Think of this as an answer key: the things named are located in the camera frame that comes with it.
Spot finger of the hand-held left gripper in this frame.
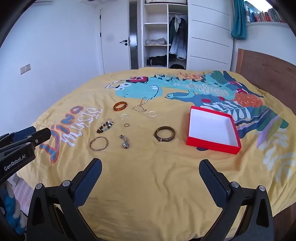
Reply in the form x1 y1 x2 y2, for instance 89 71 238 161
0 128 51 161
0 126 36 149

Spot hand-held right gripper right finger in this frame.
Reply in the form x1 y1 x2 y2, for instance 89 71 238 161
199 159 274 241

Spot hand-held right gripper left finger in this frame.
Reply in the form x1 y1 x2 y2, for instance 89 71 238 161
26 158 102 241

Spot red cardboard box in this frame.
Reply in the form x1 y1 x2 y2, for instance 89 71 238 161
186 106 242 154

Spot amber translucent bangle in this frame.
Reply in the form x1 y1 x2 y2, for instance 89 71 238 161
113 101 128 112

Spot thin gold bangle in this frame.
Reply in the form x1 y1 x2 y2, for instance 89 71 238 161
89 136 109 151

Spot blue white cloth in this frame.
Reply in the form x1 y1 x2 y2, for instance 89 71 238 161
0 180 28 235

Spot yellow dinosaur printed blanket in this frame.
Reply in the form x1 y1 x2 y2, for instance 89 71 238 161
17 67 296 241

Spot dark brown wooden bangle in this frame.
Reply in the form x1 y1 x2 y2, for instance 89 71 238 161
154 126 176 142

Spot white room door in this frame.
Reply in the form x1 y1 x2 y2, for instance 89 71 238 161
99 8 131 75

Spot wooden headboard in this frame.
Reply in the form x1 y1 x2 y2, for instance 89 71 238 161
235 48 296 98

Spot folded black clothes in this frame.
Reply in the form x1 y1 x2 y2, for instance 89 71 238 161
146 55 168 67

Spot folded beige clothes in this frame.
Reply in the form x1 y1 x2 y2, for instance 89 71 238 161
145 37 167 45

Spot hanging jackets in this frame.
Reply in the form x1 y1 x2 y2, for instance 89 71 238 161
168 14 188 61

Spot white open wardrobe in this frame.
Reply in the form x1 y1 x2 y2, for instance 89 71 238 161
140 0 189 69

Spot teal curtain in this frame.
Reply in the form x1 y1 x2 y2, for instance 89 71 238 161
231 0 247 40

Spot row of books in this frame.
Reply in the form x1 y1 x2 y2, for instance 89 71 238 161
245 1 288 24

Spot dark beaded bracelet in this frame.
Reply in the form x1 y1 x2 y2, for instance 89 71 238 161
96 119 114 133

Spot silver chain necklace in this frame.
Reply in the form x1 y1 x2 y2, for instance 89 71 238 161
132 97 149 112

